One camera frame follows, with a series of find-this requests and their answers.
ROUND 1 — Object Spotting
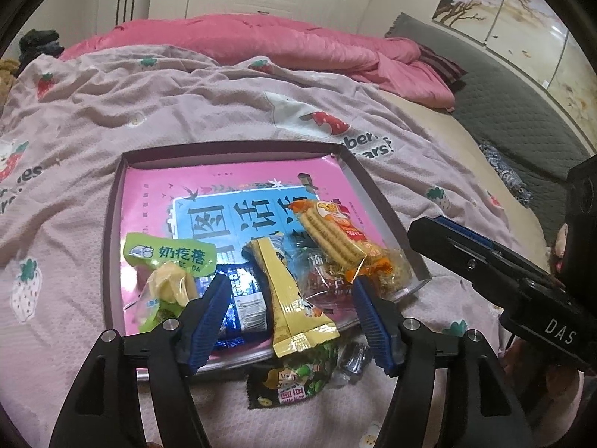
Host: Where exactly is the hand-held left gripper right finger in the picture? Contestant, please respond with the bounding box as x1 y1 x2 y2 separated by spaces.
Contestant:
352 276 532 448

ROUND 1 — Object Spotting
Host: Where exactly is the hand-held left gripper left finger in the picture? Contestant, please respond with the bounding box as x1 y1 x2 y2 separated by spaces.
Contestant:
49 274 232 448

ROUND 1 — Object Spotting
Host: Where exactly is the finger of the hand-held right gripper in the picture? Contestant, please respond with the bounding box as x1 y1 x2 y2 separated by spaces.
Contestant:
436 218 546 281
407 217 523 309

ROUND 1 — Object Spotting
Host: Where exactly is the small dark candy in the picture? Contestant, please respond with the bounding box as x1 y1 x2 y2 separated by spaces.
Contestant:
333 340 374 388

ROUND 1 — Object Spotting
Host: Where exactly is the blue cookie packet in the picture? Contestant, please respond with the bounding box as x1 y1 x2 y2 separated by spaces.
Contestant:
196 264 274 351

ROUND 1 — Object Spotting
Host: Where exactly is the clear brown cake packet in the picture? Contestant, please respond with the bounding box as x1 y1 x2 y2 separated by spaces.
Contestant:
368 247 413 297

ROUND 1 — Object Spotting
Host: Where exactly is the clear red candy packet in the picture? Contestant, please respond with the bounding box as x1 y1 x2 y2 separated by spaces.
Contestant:
298 247 360 300

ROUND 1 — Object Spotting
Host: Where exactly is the green milk snack packet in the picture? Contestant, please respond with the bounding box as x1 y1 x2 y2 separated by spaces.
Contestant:
124 232 218 332

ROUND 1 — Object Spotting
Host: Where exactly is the yellow snack packet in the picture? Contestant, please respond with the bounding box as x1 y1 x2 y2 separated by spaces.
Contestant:
246 237 340 359

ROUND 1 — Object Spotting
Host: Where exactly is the black green snack packet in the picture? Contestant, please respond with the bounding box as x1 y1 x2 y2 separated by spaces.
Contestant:
246 343 341 409

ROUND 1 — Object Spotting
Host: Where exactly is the orange wafer packet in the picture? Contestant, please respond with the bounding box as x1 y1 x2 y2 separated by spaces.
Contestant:
289 199 393 285

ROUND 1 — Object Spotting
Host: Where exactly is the pink tray with book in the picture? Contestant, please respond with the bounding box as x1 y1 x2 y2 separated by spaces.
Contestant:
101 139 432 374

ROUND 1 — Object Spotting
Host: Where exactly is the blue patterned cloth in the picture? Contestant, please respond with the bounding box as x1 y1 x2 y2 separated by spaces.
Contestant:
480 142 532 206

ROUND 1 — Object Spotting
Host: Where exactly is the beige bed sheet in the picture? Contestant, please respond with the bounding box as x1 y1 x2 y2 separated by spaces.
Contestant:
378 91 548 253

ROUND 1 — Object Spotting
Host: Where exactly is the grey headboard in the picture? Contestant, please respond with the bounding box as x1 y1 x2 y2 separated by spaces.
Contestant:
385 12 597 183

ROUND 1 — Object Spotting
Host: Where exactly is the pink book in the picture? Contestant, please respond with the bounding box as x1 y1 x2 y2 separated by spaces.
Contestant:
121 156 406 360

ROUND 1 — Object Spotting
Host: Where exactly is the dark striped pillow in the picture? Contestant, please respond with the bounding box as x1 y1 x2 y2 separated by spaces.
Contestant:
417 44 467 91

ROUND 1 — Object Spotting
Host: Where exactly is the strawberry printed blanket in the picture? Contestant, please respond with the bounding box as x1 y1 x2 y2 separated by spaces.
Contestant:
0 47 546 448

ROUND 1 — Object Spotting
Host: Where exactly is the pink quilt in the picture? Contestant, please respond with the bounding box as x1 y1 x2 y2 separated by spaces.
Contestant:
58 14 455 113

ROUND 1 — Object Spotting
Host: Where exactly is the brown knit plush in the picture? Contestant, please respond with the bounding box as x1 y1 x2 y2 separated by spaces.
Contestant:
0 58 20 95

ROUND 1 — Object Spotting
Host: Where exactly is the dark clothes pile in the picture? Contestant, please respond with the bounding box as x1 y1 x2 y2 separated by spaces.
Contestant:
19 29 65 63

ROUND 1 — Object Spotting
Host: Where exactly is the tree wall mural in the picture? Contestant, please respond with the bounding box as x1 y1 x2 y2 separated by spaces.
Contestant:
431 0 597 117

